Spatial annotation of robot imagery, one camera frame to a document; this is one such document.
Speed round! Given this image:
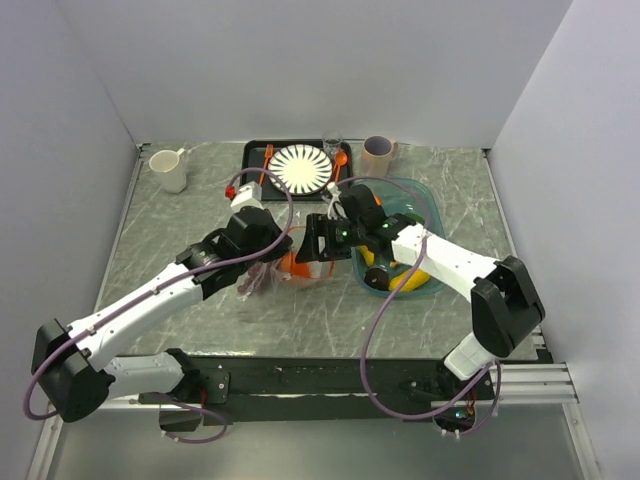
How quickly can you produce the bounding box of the orange plastic fork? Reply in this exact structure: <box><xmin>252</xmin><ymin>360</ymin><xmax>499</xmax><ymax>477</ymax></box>
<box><xmin>259</xmin><ymin>144</ymin><xmax>274</xmax><ymax>186</ymax></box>

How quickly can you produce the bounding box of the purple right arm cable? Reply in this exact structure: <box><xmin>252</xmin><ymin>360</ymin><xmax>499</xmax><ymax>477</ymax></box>
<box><xmin>358</xmin><ymin>174</ymin><xmax>503</xmax><ymax>436</ymax></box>

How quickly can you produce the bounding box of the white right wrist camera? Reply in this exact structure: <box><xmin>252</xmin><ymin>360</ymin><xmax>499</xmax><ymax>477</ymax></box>
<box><xmin>327</xmin><ymin>182</ymin><xmax>346</xmax><ymax>220</ymax></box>

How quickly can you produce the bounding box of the aluminium frame rail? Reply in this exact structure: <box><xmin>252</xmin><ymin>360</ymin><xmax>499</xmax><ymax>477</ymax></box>
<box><xmin>47</xmin><ymin>367</ymin><xmax>581</xmax><ymax>412</ymax></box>

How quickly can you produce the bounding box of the white mug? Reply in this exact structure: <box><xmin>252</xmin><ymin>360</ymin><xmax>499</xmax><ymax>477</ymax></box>
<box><xmin>149</xmin><ymin>148</ymin><xmax>187</xmax><ymax>194</ymax></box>

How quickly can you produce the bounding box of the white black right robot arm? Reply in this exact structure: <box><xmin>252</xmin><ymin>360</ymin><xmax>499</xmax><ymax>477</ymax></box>
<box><xmin>296</xmin><ymin>184</ymin><xmax>546</xmax><ymax>398</ymax></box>

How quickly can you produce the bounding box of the orange plastic spoon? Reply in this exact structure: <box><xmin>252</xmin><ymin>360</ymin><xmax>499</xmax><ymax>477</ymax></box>
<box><xmin>332</xmin><ymin>150</ymin><xmax>349</xmax><ymax>183</ymax></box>

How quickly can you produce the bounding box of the dark purple food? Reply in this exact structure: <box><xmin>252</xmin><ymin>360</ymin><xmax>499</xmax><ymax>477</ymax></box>
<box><xmin>364</xmin><ymin>268</ymin><xmax>390</xmax><ymax>291</ymax></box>

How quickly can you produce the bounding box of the teal transparent plastic container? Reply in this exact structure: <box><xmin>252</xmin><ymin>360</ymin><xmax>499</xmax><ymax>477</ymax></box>
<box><xmin>352</xmin><ymin>176</ymin><xmax>445</xmax><ymax>300</ymax></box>

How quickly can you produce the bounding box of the clear drinking glass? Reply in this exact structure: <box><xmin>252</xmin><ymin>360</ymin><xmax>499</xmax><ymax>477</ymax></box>
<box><xmin>322</xmin><ymin>131</ymin><xmax>343</xmax><ymax>160</ymax></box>

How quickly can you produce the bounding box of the beige mug purple inside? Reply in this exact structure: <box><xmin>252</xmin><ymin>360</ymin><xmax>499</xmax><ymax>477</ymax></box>
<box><xmin>361</xmin><ymin>135</ymin><xmax>398</xmax><ymax>177</ymax></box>

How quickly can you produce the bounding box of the clear zip top bag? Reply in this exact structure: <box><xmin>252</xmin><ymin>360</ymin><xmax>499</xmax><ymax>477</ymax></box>
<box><xmin>236</xmin><ymin>226</ymin><xmax>335</xmax><ymax>300</ymax></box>

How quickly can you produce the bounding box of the yellow banana toy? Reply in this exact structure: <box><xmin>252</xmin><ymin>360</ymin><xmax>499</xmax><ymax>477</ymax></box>
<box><xmin>389</xmin><ymin>269</ymin><xmax>431</xmax><ymax>293</ymax></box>

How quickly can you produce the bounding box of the orange pumpkin toy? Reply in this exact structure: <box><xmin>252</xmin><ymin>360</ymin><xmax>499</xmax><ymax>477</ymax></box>
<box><xmin>279</xmin><ymin>252</ymin><xmax>320</xmax><ymax>279</ymax></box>

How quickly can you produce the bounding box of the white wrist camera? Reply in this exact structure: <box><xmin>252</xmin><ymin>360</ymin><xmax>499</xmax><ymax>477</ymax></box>
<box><xmin>225</xmin><ymin>182</ymin><xmax>263</xmax><ymax>213</ymax></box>
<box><xmin>327</xmin><ymin>182</ymin><xmax>346</xmax><ymax>220</ymax></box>

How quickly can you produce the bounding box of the white black striped plate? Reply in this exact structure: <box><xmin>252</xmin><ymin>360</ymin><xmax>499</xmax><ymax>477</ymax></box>
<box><xmin>268</xmin><ymin>144</ymin><xmax>333</xmax><ymax>196</ymax></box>

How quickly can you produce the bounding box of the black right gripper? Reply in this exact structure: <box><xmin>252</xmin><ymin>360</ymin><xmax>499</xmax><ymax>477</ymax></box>
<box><xmin>296</xmin><ymin>213</ymin><xmax>367</xmax><ymax>263</ymax></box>

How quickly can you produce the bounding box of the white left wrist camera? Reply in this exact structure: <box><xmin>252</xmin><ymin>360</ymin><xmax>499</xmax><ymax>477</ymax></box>
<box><xmin>225</xmin><ymin>182</ymin><xmax>263</xmax><ymax>213</ymax></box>

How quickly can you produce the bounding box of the yellow lumpy food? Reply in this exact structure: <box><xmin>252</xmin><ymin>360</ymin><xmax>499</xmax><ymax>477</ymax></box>
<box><xmin>358</xmin><ymin>246</ymin><xmax>375</xmax><ymax>267</ymax></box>

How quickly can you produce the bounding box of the green lime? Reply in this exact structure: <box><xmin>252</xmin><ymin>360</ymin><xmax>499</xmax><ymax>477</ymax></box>
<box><xmin>406</xmin><ymin>213</ymin><xmax>424</xmax><ymax>224</ymax></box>

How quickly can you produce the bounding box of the red grape bunch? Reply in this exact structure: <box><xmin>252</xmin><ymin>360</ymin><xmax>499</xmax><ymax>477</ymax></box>
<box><xmin>237</xmin><ymin>262</ymin><xmax>272</xmax><ymax>298</ymax></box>

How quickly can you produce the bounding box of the black serving tray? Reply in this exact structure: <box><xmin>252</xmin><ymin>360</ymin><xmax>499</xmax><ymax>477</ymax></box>
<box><xmin>241</xmin><ymin>139</ymin><xmax>337</xmax><ymax>202</ymax></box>

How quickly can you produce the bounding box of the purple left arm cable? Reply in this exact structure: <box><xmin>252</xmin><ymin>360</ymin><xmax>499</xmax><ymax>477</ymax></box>
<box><xmin>22</xmin><ymin>167</ymin><xmax>295</xmax><ymax>421</ymax></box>

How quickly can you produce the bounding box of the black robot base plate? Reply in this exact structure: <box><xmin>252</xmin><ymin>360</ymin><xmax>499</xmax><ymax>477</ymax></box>
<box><xmin>139</xmin><ymin>355</ymin><xmax>494</xmax><ymax>422</ymax></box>

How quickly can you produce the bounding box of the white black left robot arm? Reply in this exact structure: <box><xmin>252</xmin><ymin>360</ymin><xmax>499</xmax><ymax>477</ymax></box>
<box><xmin>31</xmin><ymin>207</ymin><xmax>292</xmax><ymax>422</ymax></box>

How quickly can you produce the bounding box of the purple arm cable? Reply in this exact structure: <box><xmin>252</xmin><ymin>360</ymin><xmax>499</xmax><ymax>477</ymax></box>
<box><xmin>358</xmin><ymin>174</ymin><xmax>503</xmax><ymax>436</ymax></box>
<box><xmin>22</xmin><ymin>167</ymin><xmax>295</xmax><ymax>421</ymax></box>

